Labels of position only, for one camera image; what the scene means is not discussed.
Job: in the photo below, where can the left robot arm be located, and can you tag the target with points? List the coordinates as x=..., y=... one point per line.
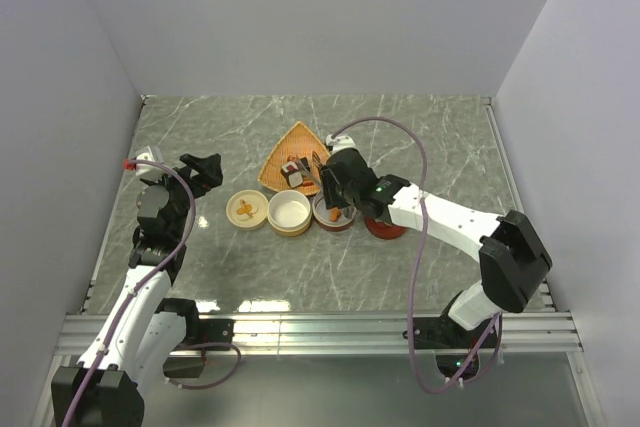
x=105, y=386

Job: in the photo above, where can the cream lid with orange handle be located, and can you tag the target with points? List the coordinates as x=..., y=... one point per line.
x=247, y=209

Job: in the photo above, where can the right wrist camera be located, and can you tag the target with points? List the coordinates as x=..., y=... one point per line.
x=337, y=143

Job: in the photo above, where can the sushi roll red centre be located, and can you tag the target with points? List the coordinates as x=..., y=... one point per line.
x=289, y=168

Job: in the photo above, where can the sushi roll green centre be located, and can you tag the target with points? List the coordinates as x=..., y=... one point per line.
x=303, y=166

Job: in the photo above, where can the metal tongs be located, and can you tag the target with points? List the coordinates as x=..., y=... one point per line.
x=316, y=165

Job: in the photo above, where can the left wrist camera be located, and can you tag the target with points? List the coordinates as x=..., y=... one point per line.
x=144, y=164

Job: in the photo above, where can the sushi roll white centre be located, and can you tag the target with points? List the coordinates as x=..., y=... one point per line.
x=293, y=178

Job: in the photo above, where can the orange fried shrimp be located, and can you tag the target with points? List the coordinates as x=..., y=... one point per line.
x=335, y=214

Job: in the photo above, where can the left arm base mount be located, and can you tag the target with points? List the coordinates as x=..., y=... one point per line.
x=191, y=357

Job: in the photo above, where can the red bowl silver inside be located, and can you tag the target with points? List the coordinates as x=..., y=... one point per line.
x=321, y=215

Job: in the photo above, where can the red lid with white handle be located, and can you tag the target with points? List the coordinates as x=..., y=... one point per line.
x=384, y=228

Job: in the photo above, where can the aluminium front rail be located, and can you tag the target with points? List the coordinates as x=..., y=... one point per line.
x=381, y=333

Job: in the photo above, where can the woven bamboo tray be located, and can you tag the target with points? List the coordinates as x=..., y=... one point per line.
x=299, y=141

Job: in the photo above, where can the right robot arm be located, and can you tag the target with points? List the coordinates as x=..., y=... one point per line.
x=512, y=259

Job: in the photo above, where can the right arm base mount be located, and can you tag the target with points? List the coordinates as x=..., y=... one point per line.
x=431, y=333

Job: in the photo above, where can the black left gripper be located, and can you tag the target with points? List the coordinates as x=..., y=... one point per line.
x=207, y=168

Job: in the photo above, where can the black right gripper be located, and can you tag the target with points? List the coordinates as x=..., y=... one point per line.
x=328, y=181

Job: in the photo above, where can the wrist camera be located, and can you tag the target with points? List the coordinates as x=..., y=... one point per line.
x=144, y=164
x=337, y=143

